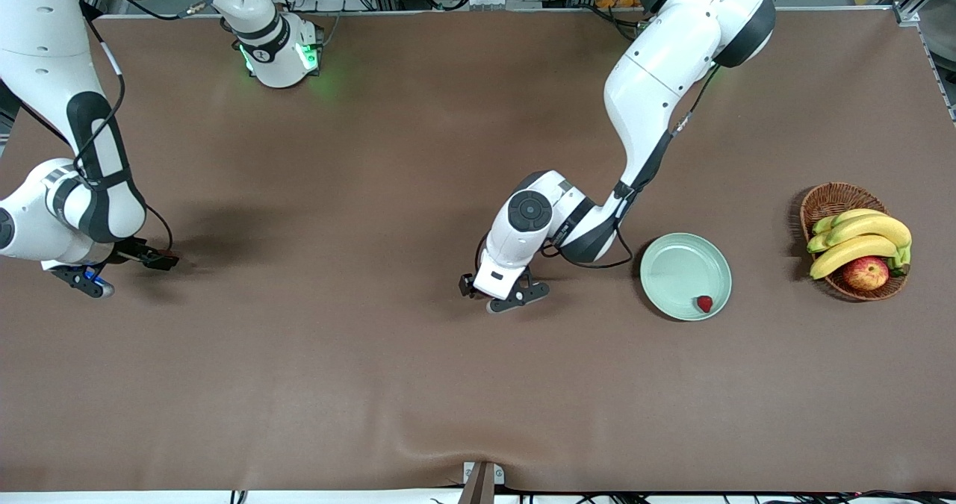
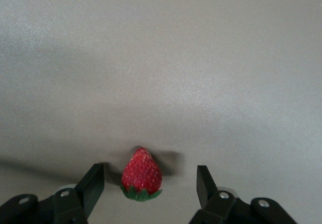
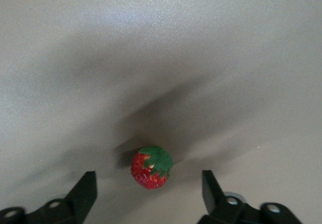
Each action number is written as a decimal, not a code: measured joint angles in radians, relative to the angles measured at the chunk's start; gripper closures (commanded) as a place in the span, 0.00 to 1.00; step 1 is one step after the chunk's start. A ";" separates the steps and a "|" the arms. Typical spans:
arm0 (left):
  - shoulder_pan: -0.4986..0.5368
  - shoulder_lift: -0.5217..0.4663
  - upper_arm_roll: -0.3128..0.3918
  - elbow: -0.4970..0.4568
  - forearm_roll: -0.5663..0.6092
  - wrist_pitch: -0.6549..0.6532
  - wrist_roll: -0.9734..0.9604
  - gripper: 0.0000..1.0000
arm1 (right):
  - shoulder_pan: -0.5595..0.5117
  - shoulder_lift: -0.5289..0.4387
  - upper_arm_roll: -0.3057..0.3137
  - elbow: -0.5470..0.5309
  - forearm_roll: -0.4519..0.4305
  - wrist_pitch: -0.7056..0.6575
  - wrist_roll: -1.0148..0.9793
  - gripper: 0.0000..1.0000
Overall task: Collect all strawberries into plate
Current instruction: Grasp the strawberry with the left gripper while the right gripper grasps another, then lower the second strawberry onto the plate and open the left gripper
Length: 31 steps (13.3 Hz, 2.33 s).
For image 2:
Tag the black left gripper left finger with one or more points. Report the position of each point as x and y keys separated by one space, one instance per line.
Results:
x=93 y=186

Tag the red strawberry green cap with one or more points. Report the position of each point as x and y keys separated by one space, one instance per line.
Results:
x=142 y=173

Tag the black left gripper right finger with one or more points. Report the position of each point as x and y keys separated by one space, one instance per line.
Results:
x=205 y=188

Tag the brown table cover cloth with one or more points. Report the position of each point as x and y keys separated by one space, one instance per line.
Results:
x=161 y=45

